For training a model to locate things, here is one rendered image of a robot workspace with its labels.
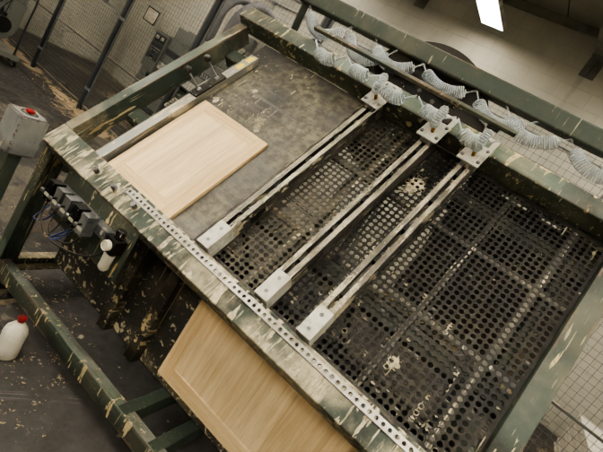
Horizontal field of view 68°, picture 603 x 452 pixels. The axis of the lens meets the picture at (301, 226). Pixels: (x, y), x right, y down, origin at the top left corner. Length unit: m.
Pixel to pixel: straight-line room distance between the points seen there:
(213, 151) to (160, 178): 0.26
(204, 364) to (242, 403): 0.23
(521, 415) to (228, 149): 1.51
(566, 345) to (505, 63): 5.43
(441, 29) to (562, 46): 1.58
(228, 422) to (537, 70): 5.84
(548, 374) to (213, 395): 1.25
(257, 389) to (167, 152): 1.09
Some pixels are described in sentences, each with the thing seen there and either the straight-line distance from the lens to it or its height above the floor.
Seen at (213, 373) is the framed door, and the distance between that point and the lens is 1.98.
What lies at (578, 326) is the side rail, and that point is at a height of 1.43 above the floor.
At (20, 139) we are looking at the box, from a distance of 2.18.
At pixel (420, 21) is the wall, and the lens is 7.37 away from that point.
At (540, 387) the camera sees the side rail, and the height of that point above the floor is 1.22.
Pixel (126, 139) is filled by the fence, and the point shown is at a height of 1.01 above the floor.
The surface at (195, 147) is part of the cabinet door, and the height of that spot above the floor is 1.15.
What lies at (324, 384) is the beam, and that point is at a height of 0.86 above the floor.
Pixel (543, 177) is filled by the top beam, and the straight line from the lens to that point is 2.06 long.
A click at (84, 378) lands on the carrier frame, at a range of 2.16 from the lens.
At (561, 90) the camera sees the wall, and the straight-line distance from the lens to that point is 6.65.
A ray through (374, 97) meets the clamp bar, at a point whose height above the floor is 1.77.
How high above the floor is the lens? 1.52
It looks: 12 degrees down
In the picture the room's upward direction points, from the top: 33 degrees clockwise
